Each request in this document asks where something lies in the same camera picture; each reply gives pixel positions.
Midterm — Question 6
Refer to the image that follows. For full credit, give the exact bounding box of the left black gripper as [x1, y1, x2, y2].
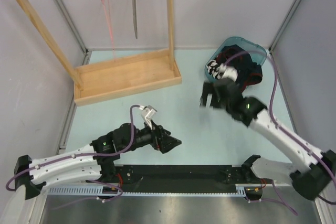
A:
[120, 118, 181, 153]

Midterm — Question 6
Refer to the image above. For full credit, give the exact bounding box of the black white striped tank top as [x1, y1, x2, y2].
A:
[205, 60, 223, 82]

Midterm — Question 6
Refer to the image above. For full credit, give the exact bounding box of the navy basketball jersey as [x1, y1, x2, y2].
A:
[215, 45, 263, 92]

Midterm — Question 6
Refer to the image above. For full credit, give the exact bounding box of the grey hanger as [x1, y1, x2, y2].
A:
[132, 0, 138, 39]

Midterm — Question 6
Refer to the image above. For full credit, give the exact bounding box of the pink wire hanger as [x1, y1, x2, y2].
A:
[100, 0, 116, 60]

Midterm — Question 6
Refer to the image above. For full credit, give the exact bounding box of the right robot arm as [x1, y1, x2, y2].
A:
[200, 78, 335, 200]

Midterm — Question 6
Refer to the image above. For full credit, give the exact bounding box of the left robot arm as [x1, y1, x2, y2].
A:
[6, 123, 182, 199]

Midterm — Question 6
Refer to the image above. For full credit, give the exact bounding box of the teal plastic basin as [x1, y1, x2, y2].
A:
[204, 36, 267, 82]

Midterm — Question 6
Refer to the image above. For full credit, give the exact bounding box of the wooden clothes rack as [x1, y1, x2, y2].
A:
[16, 0, 182, 106]

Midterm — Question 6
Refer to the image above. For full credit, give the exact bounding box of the white rounded object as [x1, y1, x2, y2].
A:
[1, 185, 26, 224]

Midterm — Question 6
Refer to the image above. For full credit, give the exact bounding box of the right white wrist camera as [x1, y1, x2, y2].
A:
[217, 64, 238, 82]

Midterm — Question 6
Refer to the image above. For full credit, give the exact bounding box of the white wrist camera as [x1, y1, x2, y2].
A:
[140, 105, 157, 129]
[217, 64, 238, 82]

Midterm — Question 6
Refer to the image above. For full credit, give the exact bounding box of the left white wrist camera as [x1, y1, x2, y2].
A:
[140, 105, 157, 129]

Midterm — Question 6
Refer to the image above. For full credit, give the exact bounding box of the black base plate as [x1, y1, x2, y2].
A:
[111, 165, 253, 188]

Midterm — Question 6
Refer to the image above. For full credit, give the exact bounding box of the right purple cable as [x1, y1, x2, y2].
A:
[223, 51, 336, 216]

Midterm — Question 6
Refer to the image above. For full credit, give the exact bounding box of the white cable duct rail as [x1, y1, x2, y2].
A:
[47, 184, 264, 199]

